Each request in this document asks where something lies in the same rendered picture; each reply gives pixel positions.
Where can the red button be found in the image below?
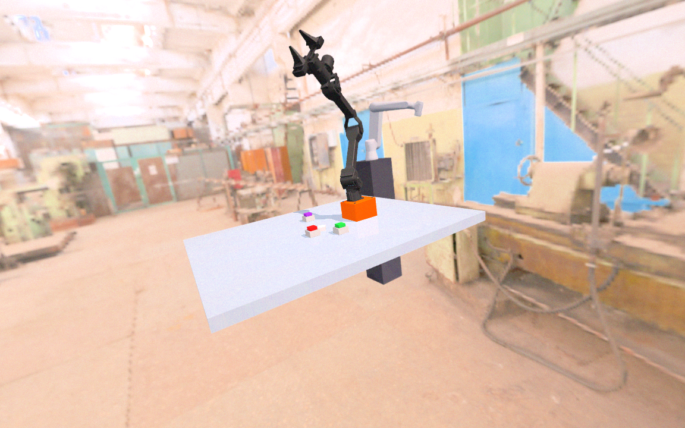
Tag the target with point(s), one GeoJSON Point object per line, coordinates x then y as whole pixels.
{"type": "Point", "coordinates": [312, 231]}

